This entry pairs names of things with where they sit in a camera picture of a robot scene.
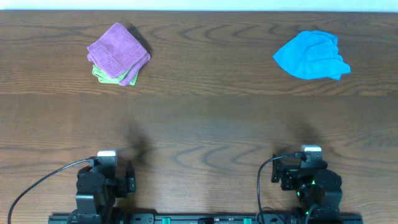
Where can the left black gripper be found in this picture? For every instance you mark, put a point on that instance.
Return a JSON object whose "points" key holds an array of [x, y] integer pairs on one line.
{"points": [[130, 182]]}

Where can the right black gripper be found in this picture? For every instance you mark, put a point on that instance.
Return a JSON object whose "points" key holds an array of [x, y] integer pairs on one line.
{"points": [[290, 174]]}

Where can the purple microfiber cloth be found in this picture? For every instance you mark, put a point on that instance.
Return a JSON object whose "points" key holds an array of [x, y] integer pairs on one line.
{"points": [[116, 51]]}

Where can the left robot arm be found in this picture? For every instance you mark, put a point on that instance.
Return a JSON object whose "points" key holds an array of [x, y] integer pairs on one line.
{"points": [[97, 190]]}

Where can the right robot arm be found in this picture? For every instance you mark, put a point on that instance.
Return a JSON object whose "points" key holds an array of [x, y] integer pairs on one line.
{"points": [[317, 188]]}

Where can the folded green cloth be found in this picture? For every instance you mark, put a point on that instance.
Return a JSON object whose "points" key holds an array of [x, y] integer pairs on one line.
{"points": [[103, 77]]}

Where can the folded purple cloth in stack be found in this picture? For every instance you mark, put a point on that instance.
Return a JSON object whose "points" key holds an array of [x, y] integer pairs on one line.
{"points": [[132, 74]]}

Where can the blue crumpled cloth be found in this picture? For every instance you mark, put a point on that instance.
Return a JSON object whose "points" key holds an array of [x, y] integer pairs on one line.
{"points": [[312, 55]]}

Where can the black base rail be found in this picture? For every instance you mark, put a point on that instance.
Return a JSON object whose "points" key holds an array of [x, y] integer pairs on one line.
{"points": [[148, 218]]}

